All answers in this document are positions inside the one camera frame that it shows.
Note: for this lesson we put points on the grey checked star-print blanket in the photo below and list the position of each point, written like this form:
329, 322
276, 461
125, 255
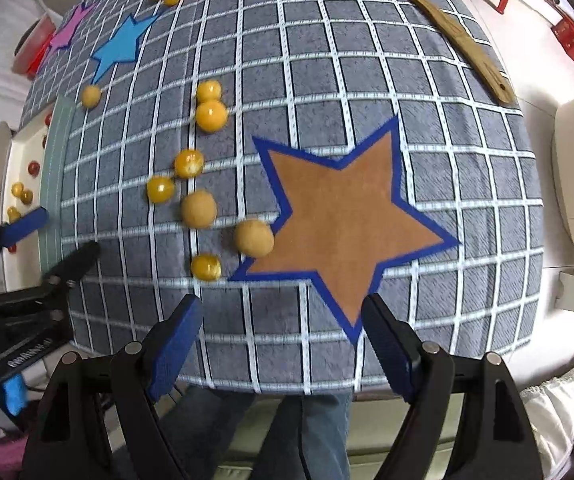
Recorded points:
317, 70

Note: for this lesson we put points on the small yellow fruit group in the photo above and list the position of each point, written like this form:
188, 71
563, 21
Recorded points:
211, 115

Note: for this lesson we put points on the white lace cloth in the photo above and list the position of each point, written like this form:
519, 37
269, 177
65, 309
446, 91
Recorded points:
562, 410

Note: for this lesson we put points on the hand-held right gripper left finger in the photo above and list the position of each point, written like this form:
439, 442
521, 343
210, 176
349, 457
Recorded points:
174, 350

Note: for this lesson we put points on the white rectangular tray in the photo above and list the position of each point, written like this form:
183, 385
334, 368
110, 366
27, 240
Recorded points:
22, 180

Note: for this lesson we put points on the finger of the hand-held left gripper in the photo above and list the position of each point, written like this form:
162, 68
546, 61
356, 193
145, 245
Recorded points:
77, 260
24, 224

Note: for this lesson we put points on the long wooden tray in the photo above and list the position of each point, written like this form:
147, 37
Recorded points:
467, 45

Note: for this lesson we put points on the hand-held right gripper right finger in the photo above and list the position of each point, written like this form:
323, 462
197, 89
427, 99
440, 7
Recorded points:
389, 350

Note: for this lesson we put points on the red plastic basin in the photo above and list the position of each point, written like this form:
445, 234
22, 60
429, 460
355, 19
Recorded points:
34, 42

